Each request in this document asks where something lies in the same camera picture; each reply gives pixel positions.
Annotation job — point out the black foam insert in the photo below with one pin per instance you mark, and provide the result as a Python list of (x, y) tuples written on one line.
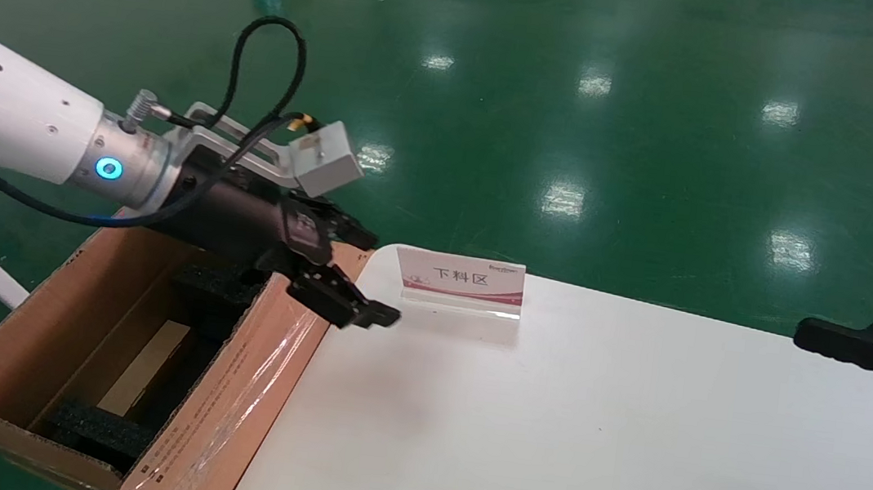
[(210, 285), (95, 428)]

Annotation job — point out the large open cardboard box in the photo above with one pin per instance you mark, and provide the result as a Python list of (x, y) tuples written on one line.
[(247, 388)]

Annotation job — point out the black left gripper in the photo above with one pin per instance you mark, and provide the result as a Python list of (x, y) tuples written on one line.
[(243, 215)]

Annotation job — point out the acrylic sign with Chinese text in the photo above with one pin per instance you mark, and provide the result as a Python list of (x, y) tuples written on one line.
[(457, 280)]

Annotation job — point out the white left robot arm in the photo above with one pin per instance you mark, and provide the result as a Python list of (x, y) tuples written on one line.
[(8, 106)]

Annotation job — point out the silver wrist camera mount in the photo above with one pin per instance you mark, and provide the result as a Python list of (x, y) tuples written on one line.
[(327, 159)]

